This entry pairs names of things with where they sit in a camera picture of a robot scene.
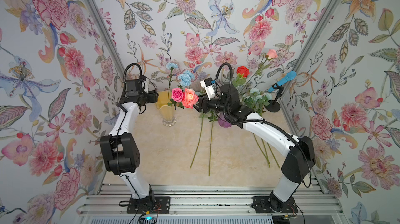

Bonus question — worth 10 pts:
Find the purple blue glass vase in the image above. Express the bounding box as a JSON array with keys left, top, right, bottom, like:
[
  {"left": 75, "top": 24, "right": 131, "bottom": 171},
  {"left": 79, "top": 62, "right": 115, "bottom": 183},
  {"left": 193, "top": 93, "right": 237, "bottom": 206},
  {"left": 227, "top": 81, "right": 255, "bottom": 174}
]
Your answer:
[{"left": 218, "top": 112, "right": 232, "bottom": 128}]

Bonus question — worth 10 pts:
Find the small red rose stem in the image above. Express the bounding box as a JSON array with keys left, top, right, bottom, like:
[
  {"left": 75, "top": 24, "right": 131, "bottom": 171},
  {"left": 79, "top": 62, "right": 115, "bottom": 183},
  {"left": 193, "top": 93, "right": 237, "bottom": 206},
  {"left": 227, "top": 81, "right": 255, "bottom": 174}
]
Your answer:
[{"left": 232, "top": 66, "right": 250, "bottom": 88}]

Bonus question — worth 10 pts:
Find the coral red rose stem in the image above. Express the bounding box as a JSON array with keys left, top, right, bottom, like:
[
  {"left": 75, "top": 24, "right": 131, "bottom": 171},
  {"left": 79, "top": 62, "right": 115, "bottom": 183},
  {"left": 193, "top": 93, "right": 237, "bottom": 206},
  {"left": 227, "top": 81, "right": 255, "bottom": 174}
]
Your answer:
[{"left": 182, "top": 88, "right": 199, "bottom": 109}]

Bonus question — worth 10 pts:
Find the yellow fluted glass vase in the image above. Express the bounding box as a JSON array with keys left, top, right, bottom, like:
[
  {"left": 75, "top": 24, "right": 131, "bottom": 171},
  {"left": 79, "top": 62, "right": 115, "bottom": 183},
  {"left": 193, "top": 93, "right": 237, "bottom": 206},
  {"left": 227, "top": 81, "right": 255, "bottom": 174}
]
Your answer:
[{"left": 156, "top": 91, "right": 177, "bottom": 127}]

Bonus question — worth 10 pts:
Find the magenta pink rose stem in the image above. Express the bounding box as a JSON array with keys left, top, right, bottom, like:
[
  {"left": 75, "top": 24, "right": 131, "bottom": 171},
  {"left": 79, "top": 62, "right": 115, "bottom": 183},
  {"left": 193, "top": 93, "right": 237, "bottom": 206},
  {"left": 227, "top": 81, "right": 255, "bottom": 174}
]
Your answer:
[{"left": 168, "top": 87, "right": 184, "bottom": 109}]

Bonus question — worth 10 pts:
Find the blue carnation stem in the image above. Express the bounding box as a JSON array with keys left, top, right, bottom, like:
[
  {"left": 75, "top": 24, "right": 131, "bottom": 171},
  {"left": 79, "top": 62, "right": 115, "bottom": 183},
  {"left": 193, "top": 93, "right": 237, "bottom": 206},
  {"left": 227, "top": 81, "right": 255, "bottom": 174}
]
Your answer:
[{"left": 165, "top": 62, "right": 196, "bottom": 91}]

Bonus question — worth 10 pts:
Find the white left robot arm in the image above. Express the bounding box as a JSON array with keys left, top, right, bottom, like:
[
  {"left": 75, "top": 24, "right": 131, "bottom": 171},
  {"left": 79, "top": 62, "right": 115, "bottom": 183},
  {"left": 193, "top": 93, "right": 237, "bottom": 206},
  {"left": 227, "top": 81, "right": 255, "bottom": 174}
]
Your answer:
[{"left": 100, "top": 76, "right": 158, "bottom": 208}]

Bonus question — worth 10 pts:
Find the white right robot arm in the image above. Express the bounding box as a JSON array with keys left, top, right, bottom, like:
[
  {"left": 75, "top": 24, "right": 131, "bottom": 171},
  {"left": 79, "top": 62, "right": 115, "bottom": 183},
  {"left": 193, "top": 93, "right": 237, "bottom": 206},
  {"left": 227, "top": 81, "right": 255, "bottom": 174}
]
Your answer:
[{"left": 194, "top": 79, "right": 315, "bottom": 213}]

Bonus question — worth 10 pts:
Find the blue microphone on black stand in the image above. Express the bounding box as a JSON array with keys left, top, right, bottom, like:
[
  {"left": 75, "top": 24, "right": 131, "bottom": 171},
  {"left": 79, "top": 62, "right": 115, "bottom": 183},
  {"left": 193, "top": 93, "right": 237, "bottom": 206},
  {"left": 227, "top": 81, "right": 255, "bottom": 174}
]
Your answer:
[{"left": 265, "top": 71, "right": 297, "bottom": 112}]

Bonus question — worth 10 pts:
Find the light pink rose stem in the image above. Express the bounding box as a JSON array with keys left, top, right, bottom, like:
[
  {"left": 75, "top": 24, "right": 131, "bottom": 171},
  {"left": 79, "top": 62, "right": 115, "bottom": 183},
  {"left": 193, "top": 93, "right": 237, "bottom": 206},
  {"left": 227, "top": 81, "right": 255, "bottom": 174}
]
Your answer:
[{"left": 244, "top": 49, "right": 278, "bottom": 88}]

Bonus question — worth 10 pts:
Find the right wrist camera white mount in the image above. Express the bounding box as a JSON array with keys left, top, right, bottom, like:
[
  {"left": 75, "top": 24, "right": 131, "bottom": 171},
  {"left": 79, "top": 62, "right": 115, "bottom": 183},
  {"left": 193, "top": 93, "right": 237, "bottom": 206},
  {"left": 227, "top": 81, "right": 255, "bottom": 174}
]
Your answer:
[{"left": 200, "top": 78, "right": 215, "bottom": 101}]

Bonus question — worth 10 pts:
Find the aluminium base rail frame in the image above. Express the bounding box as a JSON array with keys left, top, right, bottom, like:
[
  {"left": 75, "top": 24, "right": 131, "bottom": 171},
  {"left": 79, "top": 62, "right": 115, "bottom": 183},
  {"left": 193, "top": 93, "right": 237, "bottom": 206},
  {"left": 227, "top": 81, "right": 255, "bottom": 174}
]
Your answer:
[{"left": 77, "top": 182, "right": 348, "bottom": 224}]

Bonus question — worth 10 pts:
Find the aluminium corner frame post left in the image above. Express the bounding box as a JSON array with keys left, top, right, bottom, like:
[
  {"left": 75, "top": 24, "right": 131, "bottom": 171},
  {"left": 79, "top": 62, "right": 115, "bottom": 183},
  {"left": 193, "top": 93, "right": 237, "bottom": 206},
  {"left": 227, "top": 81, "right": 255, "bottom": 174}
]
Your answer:
[{"left": 83, "top": 0, "right": 125, "bottom": 85}]

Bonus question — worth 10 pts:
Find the aluminium corner frame post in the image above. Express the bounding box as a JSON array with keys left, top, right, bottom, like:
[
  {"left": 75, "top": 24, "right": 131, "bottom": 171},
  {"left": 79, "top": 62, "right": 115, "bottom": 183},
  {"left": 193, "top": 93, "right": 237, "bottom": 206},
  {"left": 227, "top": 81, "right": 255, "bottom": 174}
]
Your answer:
[
  {"left": 83, "top": 0, "right": 125, "bottom": 85},
  {"left": 282, "top": 0, "right": 357, "bottom": 98}
]

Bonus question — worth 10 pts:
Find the aluminium corner frame post right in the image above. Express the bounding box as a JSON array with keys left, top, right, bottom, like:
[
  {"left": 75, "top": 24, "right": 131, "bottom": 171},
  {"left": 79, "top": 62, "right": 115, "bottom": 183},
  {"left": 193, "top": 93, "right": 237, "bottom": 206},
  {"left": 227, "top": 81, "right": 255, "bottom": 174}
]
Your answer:
[{"left": 282, "top": 0, "right": 357, "bottom": 98}]

